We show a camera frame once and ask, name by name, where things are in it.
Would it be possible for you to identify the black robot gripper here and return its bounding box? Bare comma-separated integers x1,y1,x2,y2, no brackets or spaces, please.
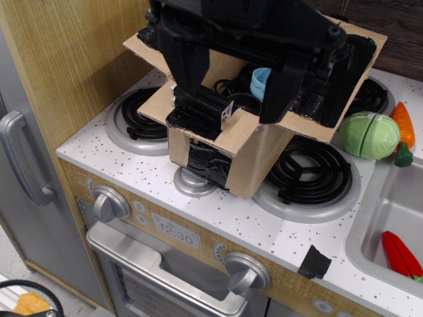
145,1,347,124

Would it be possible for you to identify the small cardboard box with flaps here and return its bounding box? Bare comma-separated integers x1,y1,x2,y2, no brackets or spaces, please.
122,13,388,200

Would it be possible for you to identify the light blue plastic bowl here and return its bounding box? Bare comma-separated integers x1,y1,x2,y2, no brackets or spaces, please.
250,67,272,102

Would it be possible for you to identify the silver centre stove knob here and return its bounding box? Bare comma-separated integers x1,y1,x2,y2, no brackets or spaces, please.
173,167,217,197

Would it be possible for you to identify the silver stove knob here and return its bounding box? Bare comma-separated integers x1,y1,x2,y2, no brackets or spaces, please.
93,185,131,223
173,167,217,197
224,252,271,295

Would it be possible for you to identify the front right black burner coil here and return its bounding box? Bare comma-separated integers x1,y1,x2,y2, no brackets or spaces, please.
266,136,352,205

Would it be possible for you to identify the back right black burner coil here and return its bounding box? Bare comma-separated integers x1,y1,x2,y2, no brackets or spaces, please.
345,77,395,118

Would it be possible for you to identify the green toy cabbage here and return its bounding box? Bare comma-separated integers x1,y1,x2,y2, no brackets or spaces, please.
339,111,401,160

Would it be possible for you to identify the oven clock display panel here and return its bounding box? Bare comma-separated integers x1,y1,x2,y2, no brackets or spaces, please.
151,213,202,250

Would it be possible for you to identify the orange toy carrot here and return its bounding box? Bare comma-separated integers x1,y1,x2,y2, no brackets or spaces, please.
391,102,416,168

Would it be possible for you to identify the left silver stove knob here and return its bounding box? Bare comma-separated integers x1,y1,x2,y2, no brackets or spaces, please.
93,185,131,223

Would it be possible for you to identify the right silver stove knob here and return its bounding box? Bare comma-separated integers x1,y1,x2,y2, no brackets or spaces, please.
224,252,271,295

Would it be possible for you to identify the silver sink basin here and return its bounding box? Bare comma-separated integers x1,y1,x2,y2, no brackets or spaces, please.
346,158,422,298

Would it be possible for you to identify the black tape piece on counter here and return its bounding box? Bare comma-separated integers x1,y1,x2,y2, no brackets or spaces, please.
297,245,332,279

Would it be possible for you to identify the red toy pepper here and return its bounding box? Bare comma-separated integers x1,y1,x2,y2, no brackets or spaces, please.
381,231,422,283

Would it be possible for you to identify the orange object in bottom corner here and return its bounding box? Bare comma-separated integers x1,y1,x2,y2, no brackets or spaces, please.
13,293,50,316

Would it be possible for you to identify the silver oven door handle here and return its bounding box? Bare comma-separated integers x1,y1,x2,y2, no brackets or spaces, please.
87,222,250,316

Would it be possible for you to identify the silver fridge door handle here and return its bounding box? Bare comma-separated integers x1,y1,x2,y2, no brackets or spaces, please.
1,110,56,207

